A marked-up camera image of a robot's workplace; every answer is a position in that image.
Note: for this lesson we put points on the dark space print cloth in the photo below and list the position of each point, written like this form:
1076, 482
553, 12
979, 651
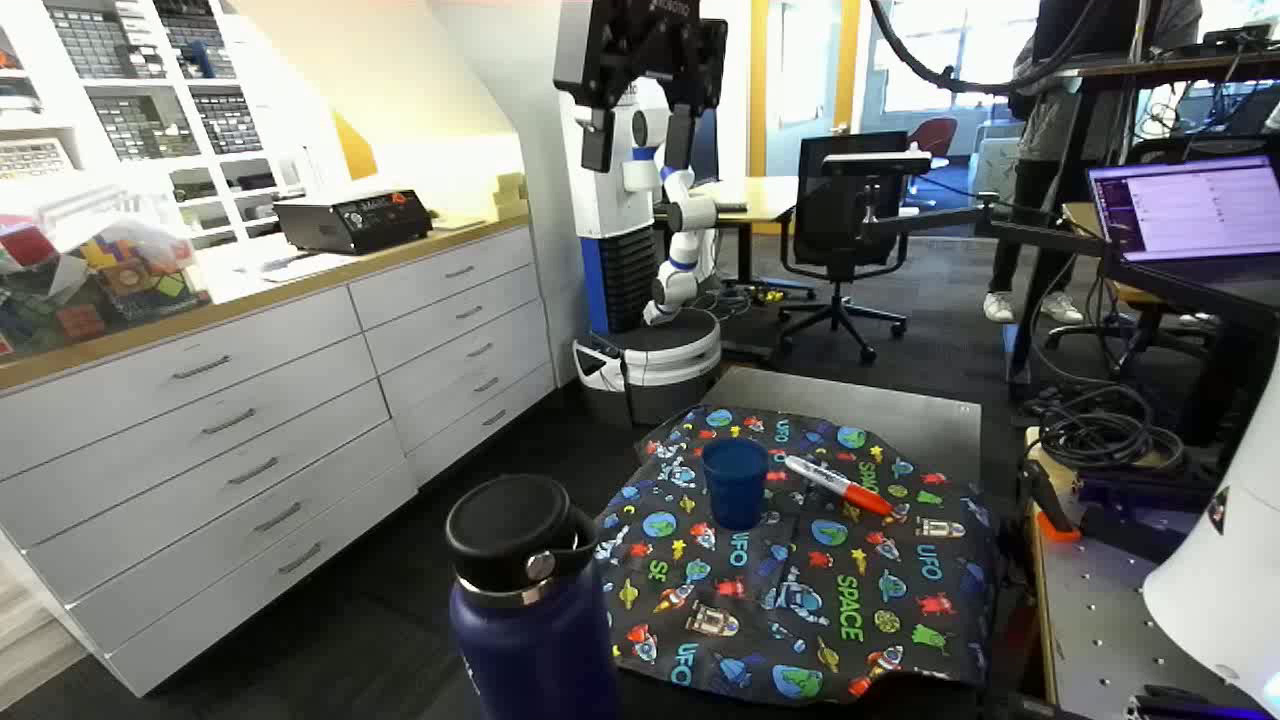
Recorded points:
800, 602

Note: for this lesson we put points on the black device box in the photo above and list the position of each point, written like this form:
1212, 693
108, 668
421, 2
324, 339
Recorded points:
1141, 514

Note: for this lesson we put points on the blue plastic cup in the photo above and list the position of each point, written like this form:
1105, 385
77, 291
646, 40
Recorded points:
738, 485

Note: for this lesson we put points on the black tool case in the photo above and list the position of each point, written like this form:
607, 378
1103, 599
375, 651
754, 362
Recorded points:
349, 222

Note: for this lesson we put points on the clear bin of colourful toys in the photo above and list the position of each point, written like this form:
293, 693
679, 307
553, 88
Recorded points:
122, 284

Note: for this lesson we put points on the navy water bottle black lid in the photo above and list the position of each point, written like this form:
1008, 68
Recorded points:
534, 643

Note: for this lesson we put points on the beige box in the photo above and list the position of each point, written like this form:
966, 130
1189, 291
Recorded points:
514, 199

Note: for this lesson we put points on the white drawer cabinet wooden top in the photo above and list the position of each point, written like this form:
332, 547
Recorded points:
200, 442

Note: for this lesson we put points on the black office chair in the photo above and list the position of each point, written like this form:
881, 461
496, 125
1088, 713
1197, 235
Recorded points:
847, 202

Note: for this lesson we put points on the white shelf with parts drawers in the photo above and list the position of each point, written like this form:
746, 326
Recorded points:
135, 120

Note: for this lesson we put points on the red chair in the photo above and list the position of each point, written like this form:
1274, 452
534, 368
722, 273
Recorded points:
938, 138

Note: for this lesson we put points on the black laptop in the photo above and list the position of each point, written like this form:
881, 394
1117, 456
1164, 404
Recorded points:
1185, 207

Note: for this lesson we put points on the black desk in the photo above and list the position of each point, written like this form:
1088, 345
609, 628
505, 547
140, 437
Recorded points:
1055, 237

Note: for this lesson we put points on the white and blue mobile robot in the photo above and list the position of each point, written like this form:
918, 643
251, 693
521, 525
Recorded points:
622, 265

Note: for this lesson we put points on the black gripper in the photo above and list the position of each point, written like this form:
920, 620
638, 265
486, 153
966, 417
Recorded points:
641, 46

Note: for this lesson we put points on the white marker pen orange cap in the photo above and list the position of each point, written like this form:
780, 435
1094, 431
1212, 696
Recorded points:
833, 482

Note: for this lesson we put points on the yellow triangular sign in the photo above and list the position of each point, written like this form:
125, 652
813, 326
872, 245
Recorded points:
352, 153

